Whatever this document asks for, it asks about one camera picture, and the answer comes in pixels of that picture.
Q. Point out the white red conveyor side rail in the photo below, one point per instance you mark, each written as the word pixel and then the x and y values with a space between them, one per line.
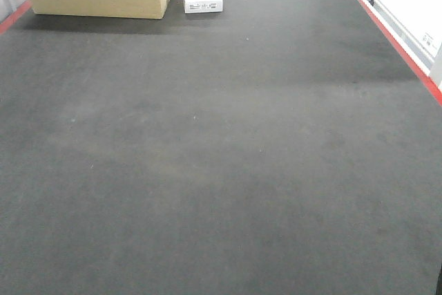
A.
pixel 413 27

